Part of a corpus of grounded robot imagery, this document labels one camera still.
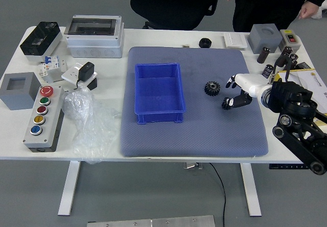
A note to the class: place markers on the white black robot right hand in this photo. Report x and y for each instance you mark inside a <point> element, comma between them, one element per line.
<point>249,82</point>

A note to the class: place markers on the person's left hand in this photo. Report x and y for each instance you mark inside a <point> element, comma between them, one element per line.
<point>311,8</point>

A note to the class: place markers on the large black gear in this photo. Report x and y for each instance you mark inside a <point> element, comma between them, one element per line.
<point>212,89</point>

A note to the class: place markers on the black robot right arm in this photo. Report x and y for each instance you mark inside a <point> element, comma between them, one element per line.
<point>293,99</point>

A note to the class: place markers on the yellow white cardboard box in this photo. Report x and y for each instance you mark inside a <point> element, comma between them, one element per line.
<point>306,76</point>

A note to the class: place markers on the grey distribution box clear window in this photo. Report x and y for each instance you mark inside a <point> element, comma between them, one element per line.
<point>94,43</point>

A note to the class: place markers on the small black box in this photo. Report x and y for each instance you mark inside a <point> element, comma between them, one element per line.
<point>93,84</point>

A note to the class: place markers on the white plush toy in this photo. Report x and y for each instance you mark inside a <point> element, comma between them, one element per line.
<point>321,11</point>

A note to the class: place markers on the black capacitor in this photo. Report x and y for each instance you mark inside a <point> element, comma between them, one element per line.
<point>267,71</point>

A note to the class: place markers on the brown capacitor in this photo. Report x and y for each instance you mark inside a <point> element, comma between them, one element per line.
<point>283,57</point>
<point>263,55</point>
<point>292,61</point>

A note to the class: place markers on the grey cube round recess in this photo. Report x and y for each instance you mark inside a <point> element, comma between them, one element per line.
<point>263,41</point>

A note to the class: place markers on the person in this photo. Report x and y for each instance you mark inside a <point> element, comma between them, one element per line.
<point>268,4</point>

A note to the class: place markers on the black office chair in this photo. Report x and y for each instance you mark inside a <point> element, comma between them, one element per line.
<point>173,4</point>

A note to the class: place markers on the small black module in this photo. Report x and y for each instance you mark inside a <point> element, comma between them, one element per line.
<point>304,66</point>

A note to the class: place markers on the blue-grey mat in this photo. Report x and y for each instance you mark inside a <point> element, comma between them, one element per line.
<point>204,135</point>

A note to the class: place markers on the small metal piece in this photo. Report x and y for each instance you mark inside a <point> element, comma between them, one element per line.
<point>185,46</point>

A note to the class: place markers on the blue plastic bin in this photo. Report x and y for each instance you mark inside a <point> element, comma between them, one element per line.
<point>158,94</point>

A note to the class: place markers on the black table control panel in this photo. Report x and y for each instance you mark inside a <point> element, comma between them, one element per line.
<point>286,166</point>

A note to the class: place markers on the white table leg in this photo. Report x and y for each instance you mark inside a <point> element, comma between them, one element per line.
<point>69,188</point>
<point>251,191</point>

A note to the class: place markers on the black power adapter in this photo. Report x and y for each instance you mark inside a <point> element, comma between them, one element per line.
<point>85,71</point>

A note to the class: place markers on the clear plastic bag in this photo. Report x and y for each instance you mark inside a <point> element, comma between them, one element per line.
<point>87,124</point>

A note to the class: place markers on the metal plate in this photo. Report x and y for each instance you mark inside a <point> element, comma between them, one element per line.
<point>153,222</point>

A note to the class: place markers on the white socket panel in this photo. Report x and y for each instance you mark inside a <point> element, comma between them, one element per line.
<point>70,75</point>

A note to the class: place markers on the white blue circuit breaker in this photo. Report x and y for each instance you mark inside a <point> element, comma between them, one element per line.
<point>53,62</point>

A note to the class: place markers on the white orange circuit breaker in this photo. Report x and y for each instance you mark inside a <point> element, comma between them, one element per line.
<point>43,69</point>

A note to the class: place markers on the grey five-button control station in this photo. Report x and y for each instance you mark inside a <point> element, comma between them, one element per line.
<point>41,140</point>

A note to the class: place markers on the grey cube square recess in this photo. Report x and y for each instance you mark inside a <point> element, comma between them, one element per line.
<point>15,99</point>

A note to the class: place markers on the grey two-button switch box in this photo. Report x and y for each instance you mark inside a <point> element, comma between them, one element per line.
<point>290,39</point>

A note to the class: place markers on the white wall switch panel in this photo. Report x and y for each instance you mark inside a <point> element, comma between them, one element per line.
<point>235,40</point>

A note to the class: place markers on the metal under-table bracket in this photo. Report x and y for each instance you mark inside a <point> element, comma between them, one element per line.
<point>192,165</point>

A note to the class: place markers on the black-lidded white enclosure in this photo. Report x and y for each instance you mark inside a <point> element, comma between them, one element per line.
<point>38,41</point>

